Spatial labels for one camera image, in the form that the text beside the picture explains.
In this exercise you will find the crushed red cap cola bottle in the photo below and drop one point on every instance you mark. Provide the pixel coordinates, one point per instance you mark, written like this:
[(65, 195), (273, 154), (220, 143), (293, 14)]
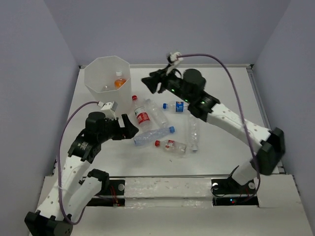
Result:
[(171, 146)]

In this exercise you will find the white octagonal plastic bin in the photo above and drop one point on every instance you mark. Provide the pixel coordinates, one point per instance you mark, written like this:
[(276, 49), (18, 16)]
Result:
[(102, 72)]

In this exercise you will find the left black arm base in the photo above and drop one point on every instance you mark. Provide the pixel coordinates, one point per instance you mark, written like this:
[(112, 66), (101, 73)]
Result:
[(113, 196)]

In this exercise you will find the red cap red label bottle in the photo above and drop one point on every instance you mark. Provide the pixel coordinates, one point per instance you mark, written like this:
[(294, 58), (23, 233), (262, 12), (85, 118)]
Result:
[(141, 114)]

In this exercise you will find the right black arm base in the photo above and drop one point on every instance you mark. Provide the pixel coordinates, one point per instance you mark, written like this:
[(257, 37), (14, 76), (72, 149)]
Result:
[(224, 195)]

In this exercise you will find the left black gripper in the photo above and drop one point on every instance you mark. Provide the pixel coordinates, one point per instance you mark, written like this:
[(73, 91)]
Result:
[(129, 131)]

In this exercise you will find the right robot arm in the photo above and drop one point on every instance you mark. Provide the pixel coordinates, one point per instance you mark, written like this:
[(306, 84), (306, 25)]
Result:
[(268, 146)]

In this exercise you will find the clear bottle blue cap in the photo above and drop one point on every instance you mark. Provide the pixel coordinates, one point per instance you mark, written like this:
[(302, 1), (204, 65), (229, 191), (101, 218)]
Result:
[(152, 135)]

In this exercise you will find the orange tea bottle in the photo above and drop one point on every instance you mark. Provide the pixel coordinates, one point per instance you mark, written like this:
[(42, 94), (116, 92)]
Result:
[(120, 80)]

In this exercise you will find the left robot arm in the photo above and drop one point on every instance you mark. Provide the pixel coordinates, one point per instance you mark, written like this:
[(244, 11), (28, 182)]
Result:
[(64, 205)]

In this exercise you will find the blue label water bottle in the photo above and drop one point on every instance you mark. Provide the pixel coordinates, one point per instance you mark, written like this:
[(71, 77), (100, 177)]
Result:
[(177, 107)]

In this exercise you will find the clear unlabelled crushed bottle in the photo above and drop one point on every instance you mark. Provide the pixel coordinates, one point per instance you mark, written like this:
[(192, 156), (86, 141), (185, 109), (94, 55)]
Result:
[(156, 113)]

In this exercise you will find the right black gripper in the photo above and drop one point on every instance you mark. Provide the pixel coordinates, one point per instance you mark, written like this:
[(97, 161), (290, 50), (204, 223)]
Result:
[(159, 75)]

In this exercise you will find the black label black cap bottle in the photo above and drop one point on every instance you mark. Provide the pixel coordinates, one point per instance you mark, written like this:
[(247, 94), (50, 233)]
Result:
[(106, 88)]

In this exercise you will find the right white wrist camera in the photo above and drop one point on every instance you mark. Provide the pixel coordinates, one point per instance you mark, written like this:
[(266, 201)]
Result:
[(174, 59)]

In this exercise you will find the clear ribbed white cap bottle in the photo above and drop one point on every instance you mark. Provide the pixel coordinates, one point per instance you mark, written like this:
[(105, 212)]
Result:
[(193, 133)]

